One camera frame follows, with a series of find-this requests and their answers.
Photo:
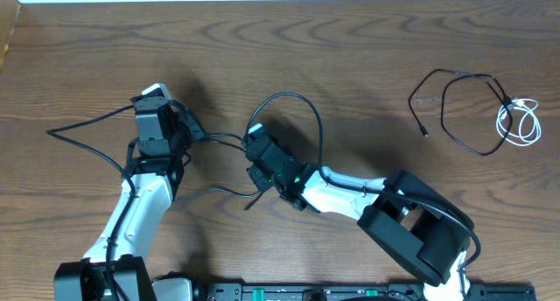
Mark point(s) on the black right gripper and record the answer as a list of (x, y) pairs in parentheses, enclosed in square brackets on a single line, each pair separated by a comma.
[(256, 178)]

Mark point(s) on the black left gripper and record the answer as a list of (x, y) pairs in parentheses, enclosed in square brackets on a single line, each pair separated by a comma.
[(188, 117)]

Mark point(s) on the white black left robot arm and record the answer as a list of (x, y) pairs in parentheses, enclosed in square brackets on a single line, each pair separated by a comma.
[(114, 268)]

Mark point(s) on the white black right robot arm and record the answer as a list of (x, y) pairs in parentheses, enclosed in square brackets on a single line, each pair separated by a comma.
[(420, 229)]

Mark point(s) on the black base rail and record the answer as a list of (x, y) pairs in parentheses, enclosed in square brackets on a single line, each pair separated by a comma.
[(393, 291)]

